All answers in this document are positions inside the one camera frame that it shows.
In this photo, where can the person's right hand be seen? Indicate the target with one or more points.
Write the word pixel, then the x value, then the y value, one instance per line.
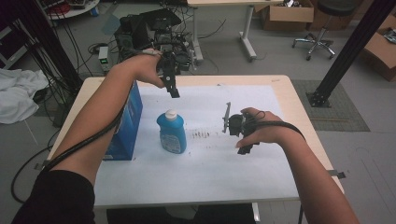
pixel 267 129

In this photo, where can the grey table bracket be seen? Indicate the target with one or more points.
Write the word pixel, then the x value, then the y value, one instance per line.
pixel 336 174
pixel 41 165

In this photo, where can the white-legged desk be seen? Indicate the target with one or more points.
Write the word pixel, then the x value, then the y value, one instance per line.
pixel 247 31

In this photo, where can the open brown cardboard box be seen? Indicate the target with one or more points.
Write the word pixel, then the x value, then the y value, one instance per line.
pixel 289 15

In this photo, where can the white paper sheet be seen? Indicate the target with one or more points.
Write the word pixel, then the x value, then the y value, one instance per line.
pixel 211 168

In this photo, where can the grey power supply unit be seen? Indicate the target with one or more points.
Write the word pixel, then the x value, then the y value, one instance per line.
pixel 103 57

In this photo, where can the person's black sleeve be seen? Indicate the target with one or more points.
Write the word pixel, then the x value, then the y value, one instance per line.
pixel 59 199

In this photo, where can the black office chair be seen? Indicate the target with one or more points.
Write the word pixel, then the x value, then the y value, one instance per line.
pixel 323 37

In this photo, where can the pile of black electronics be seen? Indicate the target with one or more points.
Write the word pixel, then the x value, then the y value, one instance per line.
pixel 149 31

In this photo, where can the round white table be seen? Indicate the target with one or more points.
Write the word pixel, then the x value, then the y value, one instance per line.
pixel 74 9

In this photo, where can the person's left hand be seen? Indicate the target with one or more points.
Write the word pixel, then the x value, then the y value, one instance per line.
pixel 144 68

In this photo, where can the grey floor mat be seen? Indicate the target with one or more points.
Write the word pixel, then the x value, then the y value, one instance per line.
pixel 339 115

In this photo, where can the blue cardboard box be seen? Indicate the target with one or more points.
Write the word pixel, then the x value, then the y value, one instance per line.
pixel 129 124

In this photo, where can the person's dark trousers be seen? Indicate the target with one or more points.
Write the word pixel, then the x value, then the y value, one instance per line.
pixel 174 215

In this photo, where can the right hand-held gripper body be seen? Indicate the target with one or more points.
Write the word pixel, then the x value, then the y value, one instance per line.
pixel 237 124

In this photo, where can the blue bottle with white cap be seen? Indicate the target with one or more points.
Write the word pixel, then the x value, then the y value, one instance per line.
pixel 172 133

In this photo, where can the black metal stand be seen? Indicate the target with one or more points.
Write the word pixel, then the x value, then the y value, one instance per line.
pixel 348 53

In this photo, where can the white crumpled cloth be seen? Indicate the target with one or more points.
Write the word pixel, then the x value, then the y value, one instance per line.
pixel 18 93

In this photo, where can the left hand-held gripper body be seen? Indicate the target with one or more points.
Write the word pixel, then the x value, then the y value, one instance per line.
pixel 169 63

